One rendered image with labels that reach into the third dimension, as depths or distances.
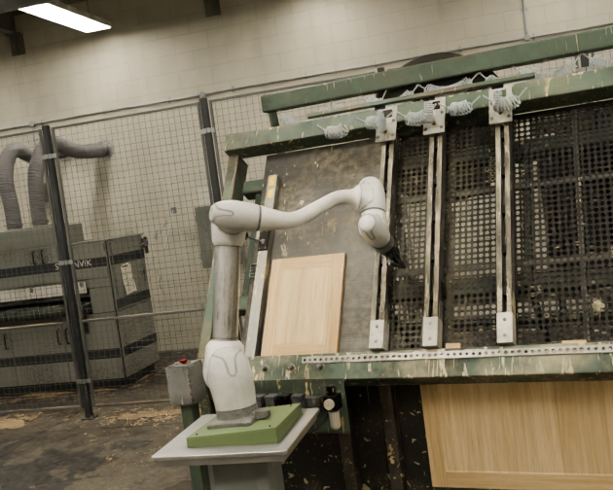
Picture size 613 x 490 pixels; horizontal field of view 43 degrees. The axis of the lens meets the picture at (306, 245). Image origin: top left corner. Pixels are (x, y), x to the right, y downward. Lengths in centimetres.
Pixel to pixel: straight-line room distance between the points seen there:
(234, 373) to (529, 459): 133
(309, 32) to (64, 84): 302
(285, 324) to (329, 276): 29
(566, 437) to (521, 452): 20
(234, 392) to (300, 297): 84
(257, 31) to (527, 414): 635
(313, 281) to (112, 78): 630
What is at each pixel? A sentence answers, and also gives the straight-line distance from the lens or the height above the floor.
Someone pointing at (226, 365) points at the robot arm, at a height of 101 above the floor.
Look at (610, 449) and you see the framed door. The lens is 342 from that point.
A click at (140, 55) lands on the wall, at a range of 940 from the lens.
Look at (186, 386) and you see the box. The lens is 345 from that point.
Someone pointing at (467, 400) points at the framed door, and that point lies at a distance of 344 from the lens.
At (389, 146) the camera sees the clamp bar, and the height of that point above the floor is 177.
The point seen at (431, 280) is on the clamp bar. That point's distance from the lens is 334.
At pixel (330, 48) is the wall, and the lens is 867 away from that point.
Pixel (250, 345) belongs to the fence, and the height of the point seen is 95.
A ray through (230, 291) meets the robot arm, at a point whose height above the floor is 125.
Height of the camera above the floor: 157
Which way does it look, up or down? 3 degrees down
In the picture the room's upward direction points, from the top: 8 degrees counter-clockwise
